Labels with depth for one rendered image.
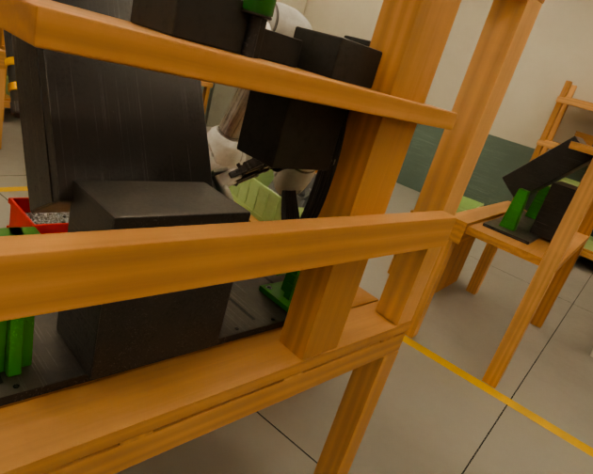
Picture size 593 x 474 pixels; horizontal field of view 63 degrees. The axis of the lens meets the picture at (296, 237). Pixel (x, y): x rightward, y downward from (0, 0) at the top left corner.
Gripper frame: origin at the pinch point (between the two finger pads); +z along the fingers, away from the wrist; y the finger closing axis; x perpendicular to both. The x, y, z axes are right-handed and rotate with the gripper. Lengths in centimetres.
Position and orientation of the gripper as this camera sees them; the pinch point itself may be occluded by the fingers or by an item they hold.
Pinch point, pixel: (225, 180)
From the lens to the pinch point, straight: 123.5
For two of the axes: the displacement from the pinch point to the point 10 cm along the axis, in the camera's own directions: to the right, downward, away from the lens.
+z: -7.0, 4.1, -5.8
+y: 4.9, -3.1, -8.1
